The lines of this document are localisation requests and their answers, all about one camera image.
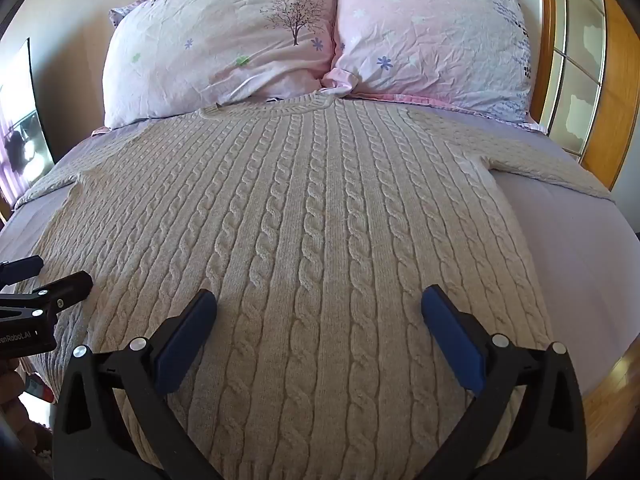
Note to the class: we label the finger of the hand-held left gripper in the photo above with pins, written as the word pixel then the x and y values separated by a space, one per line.
pixel 65 287
pixel 22 266

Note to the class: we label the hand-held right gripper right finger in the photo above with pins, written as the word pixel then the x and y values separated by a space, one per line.
pixel 452 335

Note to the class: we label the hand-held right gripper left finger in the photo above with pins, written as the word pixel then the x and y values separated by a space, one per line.
pixel 182 336

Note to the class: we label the person's left hand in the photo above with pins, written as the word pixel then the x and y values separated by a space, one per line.
pixel 14 410

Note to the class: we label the lavender bed sheet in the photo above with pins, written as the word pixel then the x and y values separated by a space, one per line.
pixel 565 240

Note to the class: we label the pink tree-print pillow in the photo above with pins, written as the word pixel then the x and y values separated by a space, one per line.
pixel 220 40

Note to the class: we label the wooden headboard with glass panels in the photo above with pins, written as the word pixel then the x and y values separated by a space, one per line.
pixel 580 60

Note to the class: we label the pink flower-print pillow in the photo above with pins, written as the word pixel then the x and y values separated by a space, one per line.
pixel 430 30

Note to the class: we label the wall poster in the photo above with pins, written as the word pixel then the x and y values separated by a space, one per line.
pixel 17 125

